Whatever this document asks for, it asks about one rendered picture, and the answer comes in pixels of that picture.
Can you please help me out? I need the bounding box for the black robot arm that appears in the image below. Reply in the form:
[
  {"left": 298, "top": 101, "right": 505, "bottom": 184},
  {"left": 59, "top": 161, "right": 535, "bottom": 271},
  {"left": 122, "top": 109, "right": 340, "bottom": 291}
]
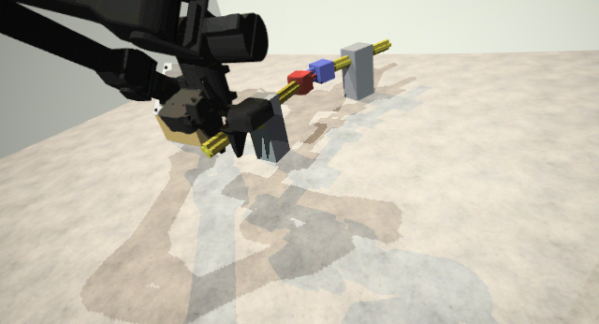
[{"left": 0, "top": 0, "right": 269, "bottom": 135}]

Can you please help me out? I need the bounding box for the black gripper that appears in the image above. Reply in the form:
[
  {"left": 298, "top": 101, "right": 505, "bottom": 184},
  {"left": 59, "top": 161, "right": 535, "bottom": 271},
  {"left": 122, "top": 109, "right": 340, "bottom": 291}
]
[{"left": 178, "top": 63, "right": 274, "bottom": 158}]

